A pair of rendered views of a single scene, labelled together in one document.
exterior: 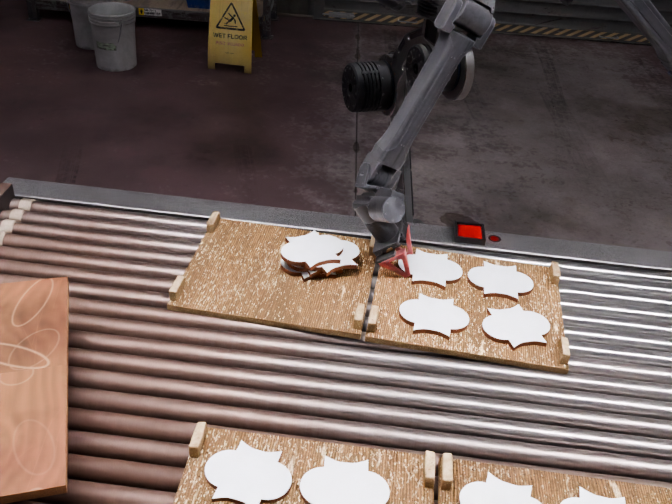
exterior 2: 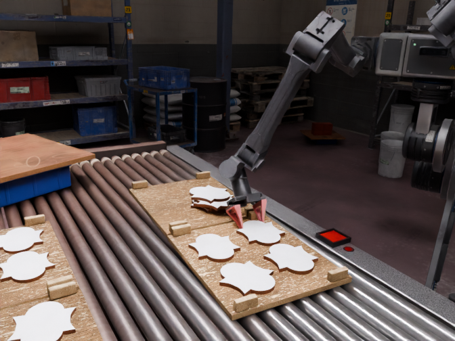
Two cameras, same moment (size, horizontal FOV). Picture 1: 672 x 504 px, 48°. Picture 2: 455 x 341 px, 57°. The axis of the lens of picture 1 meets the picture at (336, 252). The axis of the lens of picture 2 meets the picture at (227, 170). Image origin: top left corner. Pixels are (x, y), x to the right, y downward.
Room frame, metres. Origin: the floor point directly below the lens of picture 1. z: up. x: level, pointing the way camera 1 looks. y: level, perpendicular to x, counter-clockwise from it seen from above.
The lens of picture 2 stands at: (0.66, -1.10, 1.53)
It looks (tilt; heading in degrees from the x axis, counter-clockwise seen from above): 19 degrees down; 55
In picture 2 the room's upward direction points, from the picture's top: 2 degrees clockwise
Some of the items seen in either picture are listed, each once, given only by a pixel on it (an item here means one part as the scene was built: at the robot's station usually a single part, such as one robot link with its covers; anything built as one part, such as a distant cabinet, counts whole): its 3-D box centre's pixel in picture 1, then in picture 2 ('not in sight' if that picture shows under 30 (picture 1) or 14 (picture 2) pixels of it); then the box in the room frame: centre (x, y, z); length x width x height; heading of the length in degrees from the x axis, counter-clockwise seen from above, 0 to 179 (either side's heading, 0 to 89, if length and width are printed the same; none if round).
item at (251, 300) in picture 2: (564, 350); (246, 302); (1.16, -0.48, 0.95); 0.06 x 0.02 x 0.03; 173
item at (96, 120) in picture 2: not in sight; (94, 118); (2.37, 4.48, 0.32); 0.50 x 0.41 x 0.37; 177
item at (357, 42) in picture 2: not in sight; (358, 53); (1.97, -0.05, 1.45); 0.09 x 0.08 x 0.12; 111
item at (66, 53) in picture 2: not in sight; (78, 53); (2.21, 4.42, 1.16); 0.60 x 0.40 x 0.15; 4
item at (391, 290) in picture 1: (467, 302); (252, 256); (1.31, -0.30, 0.93); 0.41 x 0.35 x 0.02; 83
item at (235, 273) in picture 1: (280, 272); (192, 202); (1.36, 0.12, 0.93); 0.41 x 0.35 x 0.02; 84
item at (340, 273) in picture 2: (555, 272); (338, 274); (1.42, -0.51, 0.95); 0.06 x 0.02 x 0.03; 173
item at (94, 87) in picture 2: not in sight; (98, 85); (2.44, 4.43, 0.76); 0.50 x 0.36 x 0.24; 7
